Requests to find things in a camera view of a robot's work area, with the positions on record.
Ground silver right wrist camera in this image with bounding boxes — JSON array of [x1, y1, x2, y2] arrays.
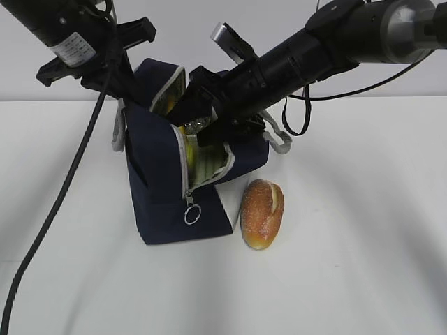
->
[[210, 22, 258, 65]]

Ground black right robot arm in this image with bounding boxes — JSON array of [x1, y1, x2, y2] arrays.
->
[[168, 1, 446, 146]]

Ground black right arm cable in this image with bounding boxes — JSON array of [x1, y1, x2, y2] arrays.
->
[[281, 48, 437, 137]]

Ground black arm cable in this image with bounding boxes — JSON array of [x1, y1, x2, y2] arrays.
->
[[281, 48, 437, 137], [0, 0, 122, 335]]

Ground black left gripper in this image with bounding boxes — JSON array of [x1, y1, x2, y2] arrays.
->
[[36, 16, 156, 105]]

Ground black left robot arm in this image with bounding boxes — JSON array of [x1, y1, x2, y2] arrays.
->
[[1, 0, 156, 105]]

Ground navy blue lunch bag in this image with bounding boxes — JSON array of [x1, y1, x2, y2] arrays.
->
[[112, 58, 292, 245]]

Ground yellow banana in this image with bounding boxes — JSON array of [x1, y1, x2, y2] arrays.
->
[[166, 95, 194, 172]]

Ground sugared bread roll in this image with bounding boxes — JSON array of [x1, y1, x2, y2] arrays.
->
[[240, 179, 285, 251]]

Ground green lid glass container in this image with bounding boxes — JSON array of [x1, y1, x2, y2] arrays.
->
[[189, 145, 228, 187]]

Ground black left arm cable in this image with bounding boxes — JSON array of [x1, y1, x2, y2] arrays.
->
[[0, 0, 122, 335]]

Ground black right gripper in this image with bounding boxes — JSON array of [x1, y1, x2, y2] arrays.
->
[[167, 57, 314, 147]]

